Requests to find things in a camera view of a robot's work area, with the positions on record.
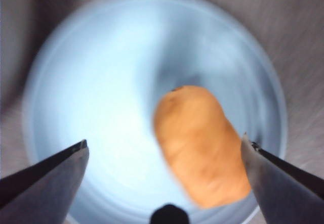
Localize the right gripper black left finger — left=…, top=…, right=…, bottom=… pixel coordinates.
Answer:
left=0, top=139, right=90, bottom=224

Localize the brown potato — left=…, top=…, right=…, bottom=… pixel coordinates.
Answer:
left=152, top=84, right=253, bottom=209

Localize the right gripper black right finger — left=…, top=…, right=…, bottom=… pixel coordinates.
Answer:
left=239, top=132, right=324, bottom=224

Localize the light blue round plate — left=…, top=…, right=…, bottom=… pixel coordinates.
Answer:
left=22, top=0, right=288, bottom=224

